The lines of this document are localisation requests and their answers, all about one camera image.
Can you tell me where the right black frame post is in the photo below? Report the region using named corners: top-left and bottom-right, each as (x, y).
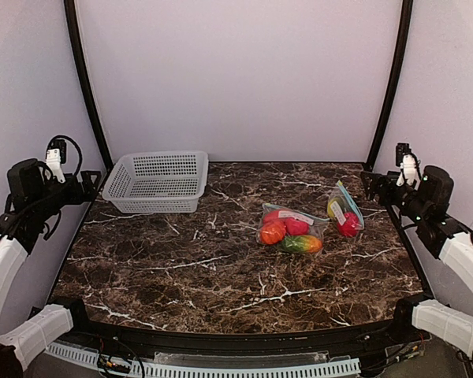
top-left (363, 0), bottom-right (414, 172)

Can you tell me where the red toy pepper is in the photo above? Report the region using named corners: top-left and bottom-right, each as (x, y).
top-left (263, 209), bottom-right (289, 224)

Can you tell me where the black front frame rail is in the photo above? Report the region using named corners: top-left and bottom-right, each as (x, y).
top-left (59, 321), bottom-right (420, 357)

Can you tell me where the white perforated plastic basket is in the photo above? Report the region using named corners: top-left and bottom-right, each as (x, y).
top-left (102, 150), bottom-right (209, 213)

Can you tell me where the clear zip bag yellow slider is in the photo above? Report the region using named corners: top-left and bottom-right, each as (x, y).
top-left (328, 180), bottom-right (364, 237)

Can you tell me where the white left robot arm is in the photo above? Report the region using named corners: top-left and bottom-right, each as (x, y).
top-left (0, 158), bottom-right (102, 377)

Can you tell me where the pink toy fruit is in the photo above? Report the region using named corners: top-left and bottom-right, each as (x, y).
top-left (284, 217), bottom-right (310, 235)

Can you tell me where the red toy apple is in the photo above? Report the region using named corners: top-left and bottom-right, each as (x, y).
top-left (337, 212), bottom-right (360, 238)

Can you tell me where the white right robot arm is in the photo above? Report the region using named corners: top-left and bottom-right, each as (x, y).
top-left (361, 165), bottom-right (473, 364)

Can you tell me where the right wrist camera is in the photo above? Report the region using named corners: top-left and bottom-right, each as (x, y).
top-left (396, 143), bottom-right (421, 189)

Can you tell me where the clear zip bag blue zipper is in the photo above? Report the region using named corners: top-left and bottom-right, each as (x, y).
top-left (255, 203), bottom-right (330, 256)

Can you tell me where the orange green toy mango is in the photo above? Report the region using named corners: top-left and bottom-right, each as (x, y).
top-left (279, 235), bottom-right (323, 254)

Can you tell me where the white slotted cable duct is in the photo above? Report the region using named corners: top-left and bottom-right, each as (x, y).
top-left (45, 342), bottom-right (361, 378)

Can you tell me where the black frame post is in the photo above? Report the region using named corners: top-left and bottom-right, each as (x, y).
top-left (63, 0), bottom-right (114, 172)
top-left (363, 0), bottom-right (414, 172)

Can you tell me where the left black frame post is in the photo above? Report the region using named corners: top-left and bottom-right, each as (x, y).
top-left (63, 0), bottom-right (114, 172)

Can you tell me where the orange toy pumpkin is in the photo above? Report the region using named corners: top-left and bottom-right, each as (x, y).
top-left (259, 220), bottom-right (287, 245)

